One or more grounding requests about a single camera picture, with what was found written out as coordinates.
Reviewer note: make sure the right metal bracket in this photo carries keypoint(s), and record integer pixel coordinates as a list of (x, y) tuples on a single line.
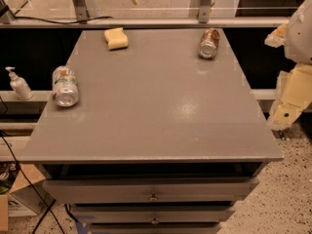
[(204, 11)]

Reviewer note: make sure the left metal bracket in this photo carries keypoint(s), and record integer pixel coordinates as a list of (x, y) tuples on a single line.
[(80, 10)]

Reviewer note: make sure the bottom grey drawer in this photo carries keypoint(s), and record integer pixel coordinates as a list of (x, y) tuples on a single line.
[(161, 228)]

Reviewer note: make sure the grey drawer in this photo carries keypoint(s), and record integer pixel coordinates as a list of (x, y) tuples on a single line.
[(161, 228), (152, 213), (151, 190)]

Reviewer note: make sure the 7up can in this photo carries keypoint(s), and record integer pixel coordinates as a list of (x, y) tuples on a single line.
[(65, 90)]

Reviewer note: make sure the orange soda can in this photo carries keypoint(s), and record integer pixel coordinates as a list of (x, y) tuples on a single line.
[(209, 43)]

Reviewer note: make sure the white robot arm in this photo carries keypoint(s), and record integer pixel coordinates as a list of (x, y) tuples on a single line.
[(298, 41)]

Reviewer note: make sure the cardboard box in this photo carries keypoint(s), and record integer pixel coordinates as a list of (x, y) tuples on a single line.
[(25, 197)]

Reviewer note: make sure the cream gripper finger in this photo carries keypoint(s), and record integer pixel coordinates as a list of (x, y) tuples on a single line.
[(277, 37), (293, 96)]

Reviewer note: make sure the grey drawer cabinet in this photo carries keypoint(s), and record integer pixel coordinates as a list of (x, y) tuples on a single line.
[(154, 110)]

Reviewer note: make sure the top grey drawer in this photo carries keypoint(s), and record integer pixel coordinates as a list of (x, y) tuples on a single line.
[(151, 190)]

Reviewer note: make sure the middle grey drawer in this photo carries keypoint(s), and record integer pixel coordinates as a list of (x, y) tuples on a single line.
[(152, 213)]

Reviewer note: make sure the metal bracket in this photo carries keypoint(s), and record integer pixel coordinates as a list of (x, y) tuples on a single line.
[(80, 10), (204, 11)]

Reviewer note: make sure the white pump bottle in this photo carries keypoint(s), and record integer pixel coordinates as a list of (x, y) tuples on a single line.
[(19, 85)]

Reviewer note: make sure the yellow sponge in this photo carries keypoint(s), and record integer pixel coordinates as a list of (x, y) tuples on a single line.
[(116, 38)]

